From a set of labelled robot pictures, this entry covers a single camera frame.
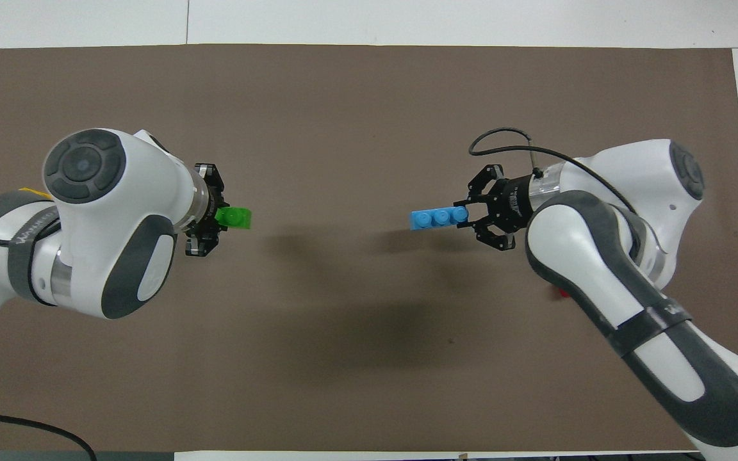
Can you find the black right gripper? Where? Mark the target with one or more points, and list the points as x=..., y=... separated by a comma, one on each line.
x=513, y=202

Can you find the brown table mat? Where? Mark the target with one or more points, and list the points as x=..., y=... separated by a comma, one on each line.
x=356, y=115

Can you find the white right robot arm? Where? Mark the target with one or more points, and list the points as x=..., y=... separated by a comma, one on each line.
x=599, y=256

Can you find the green two-stud block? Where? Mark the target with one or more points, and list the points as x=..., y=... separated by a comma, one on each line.
x=237, y=219

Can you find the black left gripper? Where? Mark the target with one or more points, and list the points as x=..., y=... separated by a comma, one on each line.
x=210, y=214

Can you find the yellow two-stud block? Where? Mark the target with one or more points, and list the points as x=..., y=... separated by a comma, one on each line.
x=32, y=191

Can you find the blue three-stud block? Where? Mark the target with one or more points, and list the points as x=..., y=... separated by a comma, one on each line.
x=436, y=219

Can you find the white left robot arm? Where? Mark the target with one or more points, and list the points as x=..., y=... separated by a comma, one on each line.
x=113, y=211

